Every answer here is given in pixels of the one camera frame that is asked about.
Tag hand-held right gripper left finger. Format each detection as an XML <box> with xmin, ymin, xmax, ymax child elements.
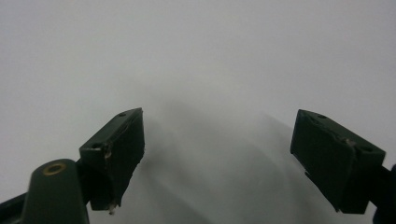
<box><xmin>78</xmin><ymin>107</ymin><xmax>146</xmax><ymax>216</ymax></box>

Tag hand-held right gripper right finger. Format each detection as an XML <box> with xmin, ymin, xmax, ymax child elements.
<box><xmin>290</xmin><ymin>108</ymin><xmax>387</xmax><ymax>215</ymax></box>

